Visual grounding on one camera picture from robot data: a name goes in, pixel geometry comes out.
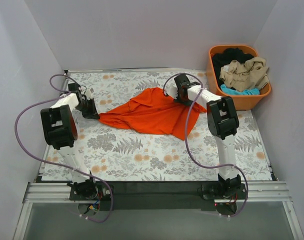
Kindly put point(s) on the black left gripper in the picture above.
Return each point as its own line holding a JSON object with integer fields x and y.
{"x": 88, "y": 109}

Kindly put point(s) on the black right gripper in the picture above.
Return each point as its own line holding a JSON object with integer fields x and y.
{"x": 181, "y": 96}

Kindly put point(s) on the orange t shirt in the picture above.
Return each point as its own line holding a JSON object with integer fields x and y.
{"x": 151, "y": 112}

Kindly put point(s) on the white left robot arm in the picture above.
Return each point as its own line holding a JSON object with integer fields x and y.
{"x": 61, "y": 133}

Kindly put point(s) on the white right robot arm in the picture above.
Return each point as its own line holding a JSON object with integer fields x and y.
{"x": 222, "y": 121}

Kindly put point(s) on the floral patterned table mat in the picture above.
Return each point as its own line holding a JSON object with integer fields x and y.
{"x": 125, "y": 155}

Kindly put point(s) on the black t shirt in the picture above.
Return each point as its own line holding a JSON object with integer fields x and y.
{"x": 221, "y": 59}

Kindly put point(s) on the orange plastic laundry basket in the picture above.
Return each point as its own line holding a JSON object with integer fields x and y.
{"x": 243, "y": 101}

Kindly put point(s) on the beige t shirt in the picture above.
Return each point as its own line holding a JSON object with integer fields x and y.
{"x": 245, "y": 76}

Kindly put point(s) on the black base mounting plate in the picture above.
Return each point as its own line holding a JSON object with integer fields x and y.
{"x": 158, "y": 195}

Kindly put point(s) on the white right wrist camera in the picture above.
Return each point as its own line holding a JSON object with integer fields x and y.
{"x": 172, "y": 91}

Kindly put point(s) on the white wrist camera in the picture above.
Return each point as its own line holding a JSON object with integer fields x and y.
{"x": 172, "y": 91}
{"x": 89, "y": 93}

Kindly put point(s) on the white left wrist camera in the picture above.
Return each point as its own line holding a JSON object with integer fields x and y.
{"x": 89, "y": 93}

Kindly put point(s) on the aluminium frame rail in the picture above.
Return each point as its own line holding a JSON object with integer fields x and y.
{"x": 159, "y": 211}

